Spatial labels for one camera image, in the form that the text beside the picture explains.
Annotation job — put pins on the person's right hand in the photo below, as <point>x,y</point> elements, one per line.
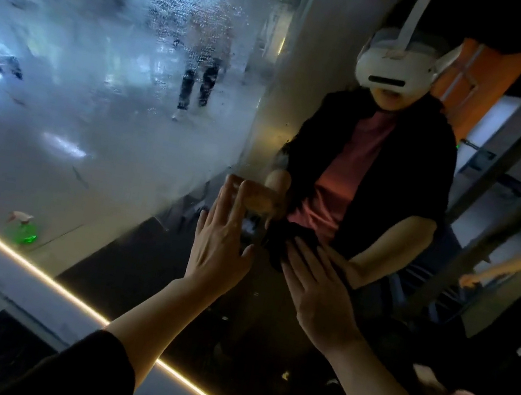
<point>322,301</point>

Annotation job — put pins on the person's left hand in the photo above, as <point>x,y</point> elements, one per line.
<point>218,253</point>

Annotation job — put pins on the large wall mirror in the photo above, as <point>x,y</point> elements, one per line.
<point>81,73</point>

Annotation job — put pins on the person's left forearm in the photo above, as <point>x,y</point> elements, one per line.
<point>161,333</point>

